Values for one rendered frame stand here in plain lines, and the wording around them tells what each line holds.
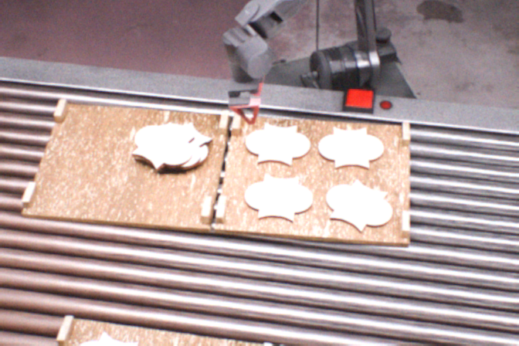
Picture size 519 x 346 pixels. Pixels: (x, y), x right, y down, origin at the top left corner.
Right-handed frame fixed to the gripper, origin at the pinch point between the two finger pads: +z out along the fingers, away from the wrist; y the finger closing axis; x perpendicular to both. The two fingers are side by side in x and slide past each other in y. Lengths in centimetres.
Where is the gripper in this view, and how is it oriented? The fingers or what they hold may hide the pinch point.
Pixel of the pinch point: (253, 106)
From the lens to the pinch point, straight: 214.9
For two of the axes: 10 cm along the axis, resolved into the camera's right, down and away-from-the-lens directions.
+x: -9.7, 0.6, 2.2
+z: 2.0, 7.3, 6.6
